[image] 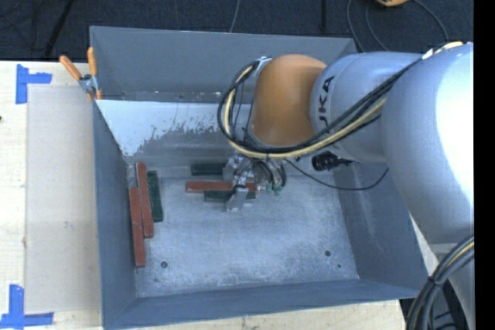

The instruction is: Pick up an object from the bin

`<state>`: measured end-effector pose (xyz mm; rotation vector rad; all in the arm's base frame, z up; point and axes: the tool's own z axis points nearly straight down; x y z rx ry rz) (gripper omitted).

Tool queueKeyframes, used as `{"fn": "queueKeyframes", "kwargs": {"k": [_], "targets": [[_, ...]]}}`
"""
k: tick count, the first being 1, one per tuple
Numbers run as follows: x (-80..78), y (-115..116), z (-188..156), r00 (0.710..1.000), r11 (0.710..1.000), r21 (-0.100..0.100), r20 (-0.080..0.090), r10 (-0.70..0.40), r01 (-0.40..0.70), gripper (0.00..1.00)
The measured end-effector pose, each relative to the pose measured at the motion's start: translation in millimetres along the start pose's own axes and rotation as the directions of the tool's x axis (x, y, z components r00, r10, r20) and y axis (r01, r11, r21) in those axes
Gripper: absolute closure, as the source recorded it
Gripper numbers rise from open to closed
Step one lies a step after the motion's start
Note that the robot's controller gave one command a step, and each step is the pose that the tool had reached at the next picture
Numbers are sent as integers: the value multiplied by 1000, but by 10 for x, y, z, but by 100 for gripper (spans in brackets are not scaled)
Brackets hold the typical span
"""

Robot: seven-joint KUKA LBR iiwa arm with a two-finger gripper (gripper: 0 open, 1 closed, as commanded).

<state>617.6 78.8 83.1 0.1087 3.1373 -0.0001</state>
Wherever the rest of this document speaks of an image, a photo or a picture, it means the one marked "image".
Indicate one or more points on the grey metal bin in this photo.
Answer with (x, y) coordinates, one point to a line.
(247, 243)

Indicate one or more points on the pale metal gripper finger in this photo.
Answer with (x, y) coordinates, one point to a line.
(237, 199)
(232, 170)

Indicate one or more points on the pale flat board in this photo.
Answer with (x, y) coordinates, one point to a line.
(58, 185)

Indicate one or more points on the dark green flat block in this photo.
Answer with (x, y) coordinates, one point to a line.
(216, 196)
(207, 169)
(156, 197)

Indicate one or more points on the red-brown flat block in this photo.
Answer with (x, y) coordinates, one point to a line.
(145, 201)
(209, 186)
(137, 232)

